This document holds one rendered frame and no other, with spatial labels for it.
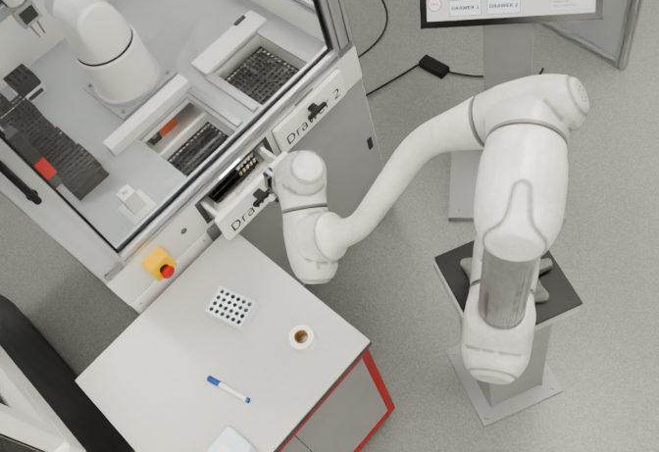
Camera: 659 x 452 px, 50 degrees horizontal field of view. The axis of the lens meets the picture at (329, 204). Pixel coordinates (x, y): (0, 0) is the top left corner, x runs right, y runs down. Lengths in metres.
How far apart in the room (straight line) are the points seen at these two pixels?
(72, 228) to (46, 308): 1.51
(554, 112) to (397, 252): 1.76
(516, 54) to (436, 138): 1.19
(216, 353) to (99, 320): 1.21
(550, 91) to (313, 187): 0.55
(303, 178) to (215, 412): 0.76
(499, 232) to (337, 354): 0.93
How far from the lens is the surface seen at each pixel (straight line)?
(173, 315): 2.12
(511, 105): 1.20
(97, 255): 1.94
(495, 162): 1.13
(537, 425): 2.63
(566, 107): 1.19
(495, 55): 2.48
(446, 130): 1.30
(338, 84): 2.24
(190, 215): 2.07
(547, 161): 1.13
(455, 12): 2.21
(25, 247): 3.54
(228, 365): 2.00
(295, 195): 1.52
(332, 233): 1.48
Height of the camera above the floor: 2.55
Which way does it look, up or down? 57 degrees down
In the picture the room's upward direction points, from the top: 22 degrees counter-clockwise
